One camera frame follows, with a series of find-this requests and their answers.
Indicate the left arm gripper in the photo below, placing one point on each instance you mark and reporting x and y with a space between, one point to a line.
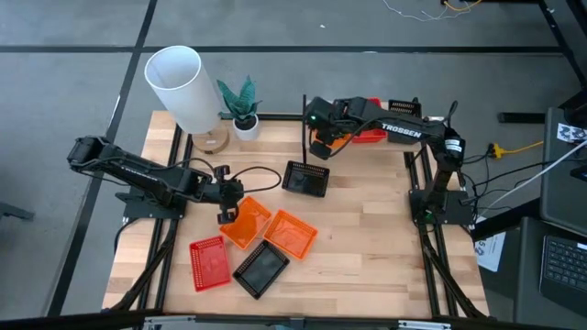
229 192

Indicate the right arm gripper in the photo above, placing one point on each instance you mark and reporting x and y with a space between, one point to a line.
321 114

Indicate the orange slotted plastic basket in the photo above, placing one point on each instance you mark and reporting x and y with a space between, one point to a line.
290 234
247 224
343 141

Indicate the black slotted plastic basket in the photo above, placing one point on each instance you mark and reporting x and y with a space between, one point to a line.
260 269
404 108
305 179

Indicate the red slotted plastic basket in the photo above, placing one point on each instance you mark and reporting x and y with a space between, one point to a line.
369 136
210 265

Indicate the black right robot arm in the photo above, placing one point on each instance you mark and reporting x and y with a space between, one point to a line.
403 130

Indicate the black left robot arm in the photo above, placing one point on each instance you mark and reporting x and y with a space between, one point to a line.
151 176

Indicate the green plant in white pot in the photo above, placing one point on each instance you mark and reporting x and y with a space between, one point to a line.
246 133

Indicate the white cylinder lamp wooden base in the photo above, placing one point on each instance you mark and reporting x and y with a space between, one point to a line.
179 87

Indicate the black floor bar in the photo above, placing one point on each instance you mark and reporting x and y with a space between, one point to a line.
523 117

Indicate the grey furniture foot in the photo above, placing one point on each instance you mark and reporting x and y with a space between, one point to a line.
14 212

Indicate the white printed paper sheet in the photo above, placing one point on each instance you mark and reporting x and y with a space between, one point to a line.
490 252

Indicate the black and white marker sheet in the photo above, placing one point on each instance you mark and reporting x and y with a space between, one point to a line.
571 133

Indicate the dark grey desk top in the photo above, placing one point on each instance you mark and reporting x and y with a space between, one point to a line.
527 275
564 197

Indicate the black laptop keyboard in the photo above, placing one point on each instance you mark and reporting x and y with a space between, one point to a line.
566 270

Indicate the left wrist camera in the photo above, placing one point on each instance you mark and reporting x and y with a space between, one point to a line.
228 215

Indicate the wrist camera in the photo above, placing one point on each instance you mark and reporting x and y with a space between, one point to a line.
228 215
320 150

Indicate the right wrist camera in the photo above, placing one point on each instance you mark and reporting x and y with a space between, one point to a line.
320 150

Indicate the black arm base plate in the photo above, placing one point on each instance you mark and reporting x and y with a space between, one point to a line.
454 213
137 211

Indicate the long black frame beam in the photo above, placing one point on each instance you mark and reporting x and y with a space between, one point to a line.
91 321

